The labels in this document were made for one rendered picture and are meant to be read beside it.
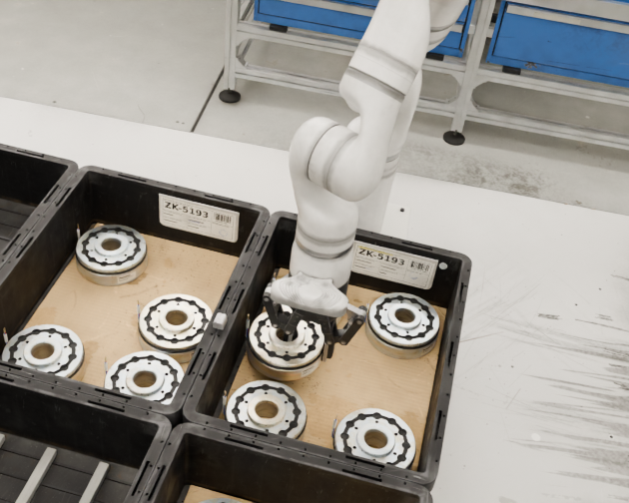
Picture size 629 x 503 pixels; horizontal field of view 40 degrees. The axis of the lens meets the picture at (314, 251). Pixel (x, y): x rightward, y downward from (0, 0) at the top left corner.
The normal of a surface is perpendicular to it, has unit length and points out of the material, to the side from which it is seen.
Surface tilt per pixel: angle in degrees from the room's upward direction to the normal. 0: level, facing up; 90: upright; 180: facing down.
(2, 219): 0
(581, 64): 90
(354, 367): 0
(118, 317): 0
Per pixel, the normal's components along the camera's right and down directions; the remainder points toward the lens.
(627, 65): -0.18, 0.65
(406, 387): 0.10, -0.73
